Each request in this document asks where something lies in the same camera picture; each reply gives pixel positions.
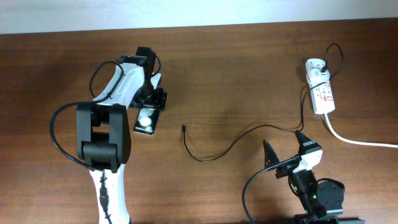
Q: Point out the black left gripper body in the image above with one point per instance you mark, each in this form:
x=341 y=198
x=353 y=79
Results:
x=150 y=97

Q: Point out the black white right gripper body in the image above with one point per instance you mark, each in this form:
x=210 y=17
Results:
x=287 y=171

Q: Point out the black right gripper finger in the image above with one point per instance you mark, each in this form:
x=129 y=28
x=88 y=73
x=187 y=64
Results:
x=271 y=158
x=306 y=145

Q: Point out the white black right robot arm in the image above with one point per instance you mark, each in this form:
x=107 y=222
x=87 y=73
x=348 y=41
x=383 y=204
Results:
x=322 y=199

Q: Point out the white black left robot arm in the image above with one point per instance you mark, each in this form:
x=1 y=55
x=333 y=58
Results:
x=104 y=128

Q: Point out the white charger adapter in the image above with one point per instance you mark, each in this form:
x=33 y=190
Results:
x=315 y=76

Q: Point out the white power strip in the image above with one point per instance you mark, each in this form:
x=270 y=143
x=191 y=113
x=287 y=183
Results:
x=321 y=94

